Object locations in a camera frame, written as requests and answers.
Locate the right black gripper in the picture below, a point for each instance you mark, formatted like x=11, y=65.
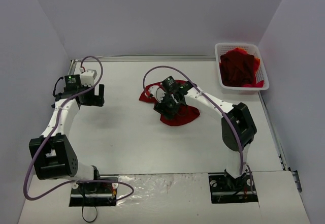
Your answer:
x=165, y=107

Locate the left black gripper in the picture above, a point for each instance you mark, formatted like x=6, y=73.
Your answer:
x=94, y=99

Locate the red t shirt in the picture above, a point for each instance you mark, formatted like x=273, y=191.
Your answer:
x=185, y=114

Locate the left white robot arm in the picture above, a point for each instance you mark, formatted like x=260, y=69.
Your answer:
x=55, y=157

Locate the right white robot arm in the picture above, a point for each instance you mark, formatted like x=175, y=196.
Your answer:
x=237, y=126

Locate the dark red shirt in basket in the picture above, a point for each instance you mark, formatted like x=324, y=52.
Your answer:
x=228, y=69

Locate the white plastic basket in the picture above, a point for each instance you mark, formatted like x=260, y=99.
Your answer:
x=260, y=74

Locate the orange shirt in basket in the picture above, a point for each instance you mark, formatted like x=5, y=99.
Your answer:
x=257, y=62

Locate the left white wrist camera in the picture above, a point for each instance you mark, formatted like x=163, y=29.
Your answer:
x=88, y=77

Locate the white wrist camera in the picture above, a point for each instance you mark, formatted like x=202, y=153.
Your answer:
x=154, y=94
x=88, y=77

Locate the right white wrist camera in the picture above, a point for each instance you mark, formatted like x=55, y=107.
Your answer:
x=154, y=94

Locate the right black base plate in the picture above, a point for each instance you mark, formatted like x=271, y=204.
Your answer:
x=224, y=189

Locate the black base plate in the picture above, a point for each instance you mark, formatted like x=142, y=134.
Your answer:
x=93, y=195
x=224, y=189

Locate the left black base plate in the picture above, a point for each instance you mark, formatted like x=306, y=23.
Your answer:
x=93, y=195

